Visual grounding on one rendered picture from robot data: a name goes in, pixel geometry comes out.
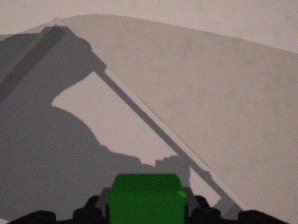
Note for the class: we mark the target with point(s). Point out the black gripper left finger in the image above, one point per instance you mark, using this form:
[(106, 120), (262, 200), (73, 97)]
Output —
[(99, 214)]

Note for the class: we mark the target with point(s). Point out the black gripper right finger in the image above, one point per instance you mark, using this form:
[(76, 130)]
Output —
[(197, 211)]

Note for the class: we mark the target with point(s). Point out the green block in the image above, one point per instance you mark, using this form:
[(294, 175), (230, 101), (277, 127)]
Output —
[(147, 199)]

